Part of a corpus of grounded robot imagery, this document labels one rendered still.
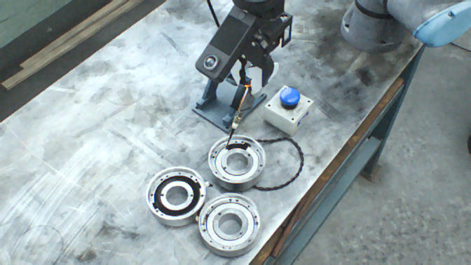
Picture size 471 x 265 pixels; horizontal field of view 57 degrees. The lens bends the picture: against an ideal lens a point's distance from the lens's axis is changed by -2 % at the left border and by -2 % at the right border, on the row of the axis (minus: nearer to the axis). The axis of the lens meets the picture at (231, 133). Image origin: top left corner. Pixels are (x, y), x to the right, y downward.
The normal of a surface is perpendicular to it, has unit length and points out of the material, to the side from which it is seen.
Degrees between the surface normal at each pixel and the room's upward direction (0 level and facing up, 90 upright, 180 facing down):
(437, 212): 0
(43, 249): 0
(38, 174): 0
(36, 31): 90
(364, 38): 73
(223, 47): 31
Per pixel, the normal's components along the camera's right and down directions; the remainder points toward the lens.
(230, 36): -0.33, -0.17
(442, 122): -0.04, -0.59
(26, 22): 0.77, 0.49
